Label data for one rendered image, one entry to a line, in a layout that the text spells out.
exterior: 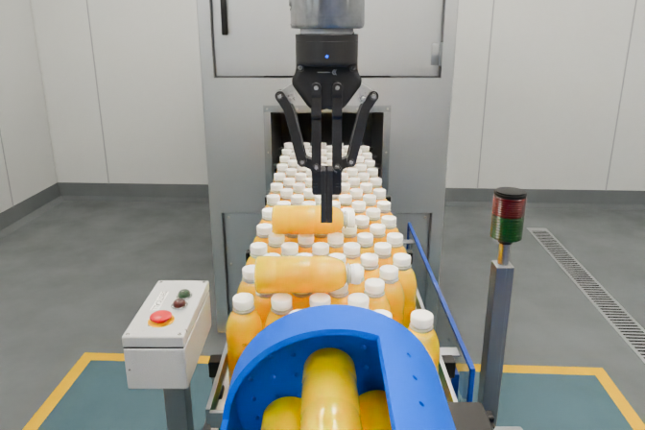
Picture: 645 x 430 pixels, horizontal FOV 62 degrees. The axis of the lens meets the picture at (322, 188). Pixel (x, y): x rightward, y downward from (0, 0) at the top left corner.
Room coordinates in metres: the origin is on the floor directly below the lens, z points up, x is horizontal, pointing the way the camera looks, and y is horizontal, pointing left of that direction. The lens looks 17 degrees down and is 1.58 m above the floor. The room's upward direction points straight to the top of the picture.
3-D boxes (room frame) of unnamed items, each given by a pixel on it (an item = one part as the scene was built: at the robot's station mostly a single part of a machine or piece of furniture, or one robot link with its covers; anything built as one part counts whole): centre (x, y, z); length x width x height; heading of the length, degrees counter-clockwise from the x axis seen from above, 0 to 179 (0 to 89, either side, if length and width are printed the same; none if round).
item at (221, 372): (1.53, 0.19, 0.96); 1.60 x 0.01 x 0.03; 0
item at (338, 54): (0.67, -0.01, 1.52); 0.08 x 0.07 x 0.09; 90
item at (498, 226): (1.03, -0.38, 1.18); 0.06 x 0.06 x 0.05
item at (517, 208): (1.03, -0.38, 1.23); 0.06 x 0.06 x 0.04
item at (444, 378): (1.53, -0.22, 0.96); 1.60 x 0.01 x 0.03; 0
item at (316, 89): (0.67, 0.01, 1.45); 0.04 x 0.01 x 0.11; 0
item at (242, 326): (0.89, 0.15, 0.99); 0.07 x 0.07 x 0.18
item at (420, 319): (0.83, -0.17, 1.09); 0.04 x 0.04 x 0.02
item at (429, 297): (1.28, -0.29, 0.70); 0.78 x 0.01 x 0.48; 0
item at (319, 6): (0.67, -0.01, 1.60); 0.09 x 0.09 x 0.06
